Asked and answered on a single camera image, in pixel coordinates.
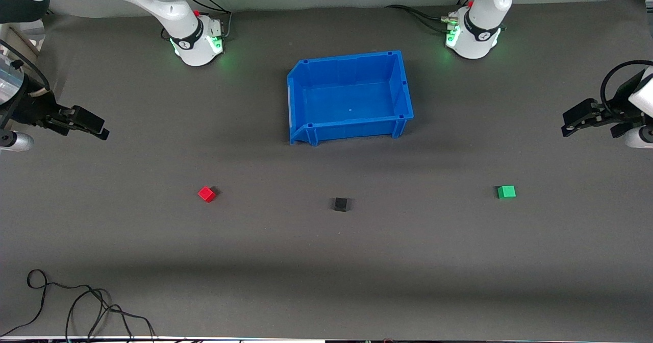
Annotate beige plastic crate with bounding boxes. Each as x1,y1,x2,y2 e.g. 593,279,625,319
0,19,47,70

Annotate blue plastic storage bin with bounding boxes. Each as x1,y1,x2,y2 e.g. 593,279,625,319
287,50,414,146

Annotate black right arm base cables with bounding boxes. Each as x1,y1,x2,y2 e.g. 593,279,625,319
161,0,233,41

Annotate black arm base cables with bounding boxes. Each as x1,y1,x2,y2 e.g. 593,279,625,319
161,0,233,41
384,0,478,33

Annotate thin black loose cable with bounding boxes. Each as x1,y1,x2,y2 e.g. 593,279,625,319
0,269,156,341

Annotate black left arm base cables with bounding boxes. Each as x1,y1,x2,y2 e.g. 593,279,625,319
384,0,478,33

